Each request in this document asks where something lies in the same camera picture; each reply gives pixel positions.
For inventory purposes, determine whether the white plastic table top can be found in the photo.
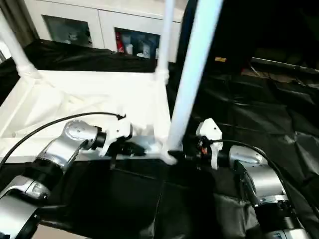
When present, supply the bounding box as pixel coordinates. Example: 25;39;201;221
0;69;179;165

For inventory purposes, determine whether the white plastic table leg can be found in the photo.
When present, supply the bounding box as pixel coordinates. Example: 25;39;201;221
155;0;176;80
160;0;224;160
0;24;39;77

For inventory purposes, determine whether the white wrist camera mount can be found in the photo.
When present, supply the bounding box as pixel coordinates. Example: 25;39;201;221
98;117;133;157
195;119;223;170

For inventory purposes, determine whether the grey curtain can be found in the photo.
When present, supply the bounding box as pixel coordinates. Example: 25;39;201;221
0;0;40;48

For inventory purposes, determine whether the black mat cloth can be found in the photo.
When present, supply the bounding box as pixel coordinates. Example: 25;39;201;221
0;38;319;239

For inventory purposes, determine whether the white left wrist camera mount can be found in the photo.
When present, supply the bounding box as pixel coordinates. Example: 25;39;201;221
98;117;133;157

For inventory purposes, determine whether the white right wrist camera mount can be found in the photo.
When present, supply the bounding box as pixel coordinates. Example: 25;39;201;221
195;119;223;170

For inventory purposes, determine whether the white display cabinet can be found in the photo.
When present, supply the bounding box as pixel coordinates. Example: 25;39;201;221
22;0;186;62

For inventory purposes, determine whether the long black rod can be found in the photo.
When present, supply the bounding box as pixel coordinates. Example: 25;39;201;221
251;57;319;73

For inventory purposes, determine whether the dark tall cabinet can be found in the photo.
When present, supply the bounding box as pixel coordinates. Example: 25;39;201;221
176;0;319;73

